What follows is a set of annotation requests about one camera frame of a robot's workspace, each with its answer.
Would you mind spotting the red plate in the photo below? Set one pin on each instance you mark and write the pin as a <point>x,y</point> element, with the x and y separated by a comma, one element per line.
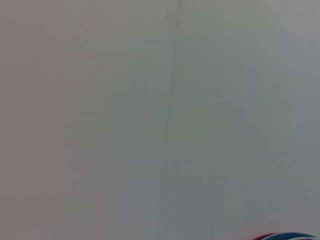
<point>265,237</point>

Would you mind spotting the teal blue plate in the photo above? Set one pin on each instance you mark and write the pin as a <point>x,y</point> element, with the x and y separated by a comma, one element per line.
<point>295,234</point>

